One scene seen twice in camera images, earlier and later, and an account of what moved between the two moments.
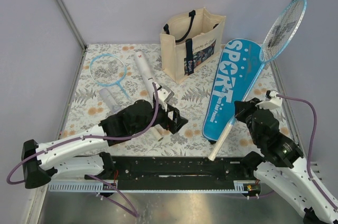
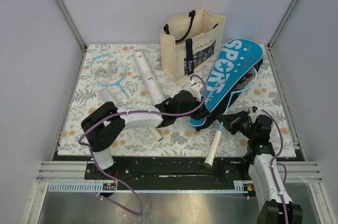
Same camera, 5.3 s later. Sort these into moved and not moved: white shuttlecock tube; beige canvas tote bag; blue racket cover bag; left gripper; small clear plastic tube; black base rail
Moved: left gripper; blue racket cover bag
Not moved: black base rail; beige canvas tote bag; white shuttlecock tube; small clear plastic tube
